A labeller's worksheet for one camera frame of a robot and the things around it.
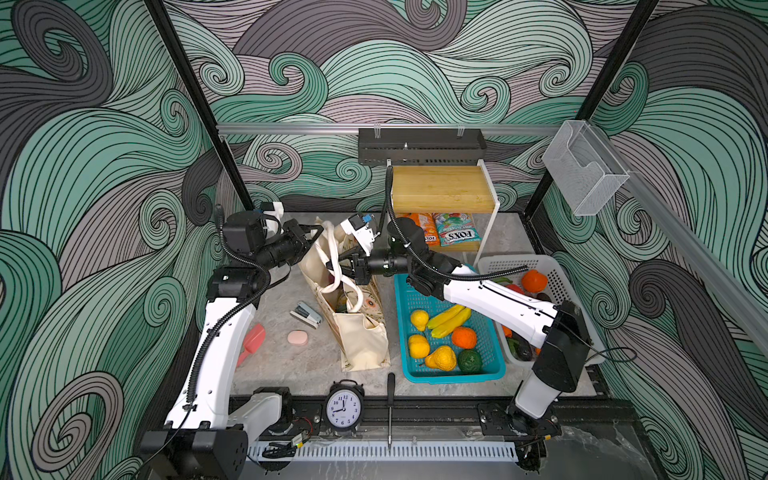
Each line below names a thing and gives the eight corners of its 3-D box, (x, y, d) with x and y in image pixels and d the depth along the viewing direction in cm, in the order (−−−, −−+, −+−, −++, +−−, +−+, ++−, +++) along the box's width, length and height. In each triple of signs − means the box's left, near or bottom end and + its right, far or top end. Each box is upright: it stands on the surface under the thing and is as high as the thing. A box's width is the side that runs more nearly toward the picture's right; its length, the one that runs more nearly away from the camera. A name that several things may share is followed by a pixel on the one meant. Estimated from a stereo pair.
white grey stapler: (292, 314, 93) (290, 310, 92) (301, 304, 96) (299, 300, 94) (314, 330, 90) (313, 326, 88) (323, 319, 92) (322, 315, 90)
